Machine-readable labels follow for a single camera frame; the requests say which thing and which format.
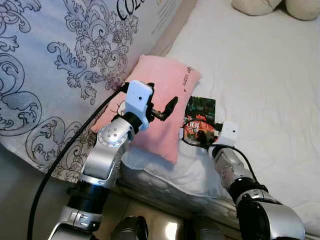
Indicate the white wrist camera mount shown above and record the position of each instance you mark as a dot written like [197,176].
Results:
[137,97]
[229,134]

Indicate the dark green red book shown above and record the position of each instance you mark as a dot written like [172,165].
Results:
[200,107]

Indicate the white bed sheet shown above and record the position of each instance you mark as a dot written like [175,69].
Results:
[260,75]

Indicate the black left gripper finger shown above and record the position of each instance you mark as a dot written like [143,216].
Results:
[171,106]
[150,86]

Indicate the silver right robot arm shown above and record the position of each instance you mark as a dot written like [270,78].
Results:
[232,167]

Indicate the beige round pillow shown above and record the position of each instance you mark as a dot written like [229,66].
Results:
[257,6]
[302,7]

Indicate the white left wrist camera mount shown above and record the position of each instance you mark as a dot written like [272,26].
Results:
[137,97]

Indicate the pink cartoon pillow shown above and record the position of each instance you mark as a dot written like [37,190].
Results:
[165,75]

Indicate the robot right leg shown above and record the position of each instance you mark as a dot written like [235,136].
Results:
[210,230]

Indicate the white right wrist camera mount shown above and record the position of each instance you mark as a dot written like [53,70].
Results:
[229,134]

